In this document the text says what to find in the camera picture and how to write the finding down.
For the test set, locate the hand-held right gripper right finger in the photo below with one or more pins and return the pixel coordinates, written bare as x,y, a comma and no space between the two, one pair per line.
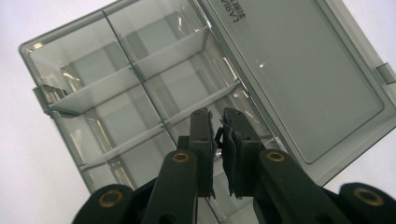
274,180

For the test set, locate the clear grey compartment box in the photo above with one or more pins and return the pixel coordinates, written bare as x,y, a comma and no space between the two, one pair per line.
295,77

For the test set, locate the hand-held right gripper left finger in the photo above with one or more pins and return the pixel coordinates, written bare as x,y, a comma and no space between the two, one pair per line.
182,174

